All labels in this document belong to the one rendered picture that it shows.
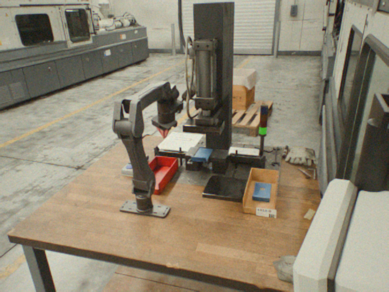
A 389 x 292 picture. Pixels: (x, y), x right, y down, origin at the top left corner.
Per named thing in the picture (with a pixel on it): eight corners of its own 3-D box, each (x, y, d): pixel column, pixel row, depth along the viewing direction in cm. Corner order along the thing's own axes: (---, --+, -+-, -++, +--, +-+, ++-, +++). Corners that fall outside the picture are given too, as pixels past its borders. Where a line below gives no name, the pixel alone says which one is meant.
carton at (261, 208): (242, 214, 124) (242, 197, 121) (250, 182, 146) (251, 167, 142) (275, 219, 121) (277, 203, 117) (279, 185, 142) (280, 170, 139)
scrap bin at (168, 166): (135, 192, 140) (133, 180, 137) (156, 165, 162) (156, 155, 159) (160, 195, 137) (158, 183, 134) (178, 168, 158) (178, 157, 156)
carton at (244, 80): (225, 96, 546) (225, 66, 525) (259, 99, 522) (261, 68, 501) (210, 108, 491) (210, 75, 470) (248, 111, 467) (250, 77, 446)
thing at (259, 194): (251, 201, 129) (252, 196, 128) (255, 182, 143) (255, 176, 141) (269, 204, 128) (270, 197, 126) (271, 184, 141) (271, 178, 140)
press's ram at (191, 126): (182, 138, 148) (179, 75, 136) (197, 120, 171) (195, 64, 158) (219, 142, 143) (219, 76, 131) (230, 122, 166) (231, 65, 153)
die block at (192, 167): (185, 170, 156) (184, 156, 153) (191, 161, 165) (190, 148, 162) (224, 174, 151) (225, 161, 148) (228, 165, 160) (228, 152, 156)
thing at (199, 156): (190, 161, 146) (190, 156, 145) (199, 148, 159) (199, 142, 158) (205, 163, 144) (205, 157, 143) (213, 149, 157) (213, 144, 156)
